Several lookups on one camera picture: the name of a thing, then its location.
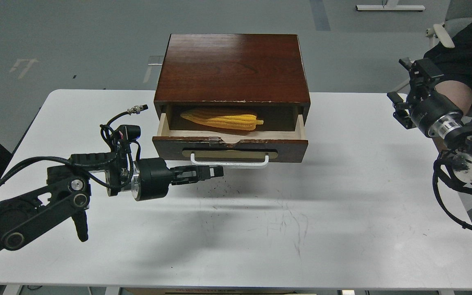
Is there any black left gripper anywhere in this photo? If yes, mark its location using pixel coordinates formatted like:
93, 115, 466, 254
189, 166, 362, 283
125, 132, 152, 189
131, 158, 224, 201

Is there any yellow corn cob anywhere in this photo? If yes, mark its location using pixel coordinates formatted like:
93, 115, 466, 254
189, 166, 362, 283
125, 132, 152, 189
180, 107, 264, 131

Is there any grey office chair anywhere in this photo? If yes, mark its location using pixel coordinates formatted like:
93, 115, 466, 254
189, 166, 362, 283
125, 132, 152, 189
426, 0, 472, 49

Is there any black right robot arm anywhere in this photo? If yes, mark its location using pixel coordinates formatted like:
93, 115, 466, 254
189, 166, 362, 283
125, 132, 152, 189
387, 58, 472, 196

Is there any dark wooden cabinet box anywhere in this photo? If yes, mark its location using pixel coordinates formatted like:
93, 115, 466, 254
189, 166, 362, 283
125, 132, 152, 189
154, 34, 311, 121

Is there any wooden drawer with white handle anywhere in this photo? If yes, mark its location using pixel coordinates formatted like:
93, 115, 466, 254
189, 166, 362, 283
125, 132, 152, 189
152, 114, 309, 168

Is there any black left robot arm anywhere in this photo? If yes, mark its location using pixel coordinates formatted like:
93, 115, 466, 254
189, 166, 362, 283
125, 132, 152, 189
0, 105, 224, 251

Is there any person in black clothes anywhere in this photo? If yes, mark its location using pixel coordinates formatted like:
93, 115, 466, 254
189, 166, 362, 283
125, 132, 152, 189
424, 23, 472, 114

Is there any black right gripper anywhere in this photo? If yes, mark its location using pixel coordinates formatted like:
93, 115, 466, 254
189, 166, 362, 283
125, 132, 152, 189
386, 58, 463, 138

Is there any white table base bar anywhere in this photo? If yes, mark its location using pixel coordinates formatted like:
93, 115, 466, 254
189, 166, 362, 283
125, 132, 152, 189
355, 0, 426, 12

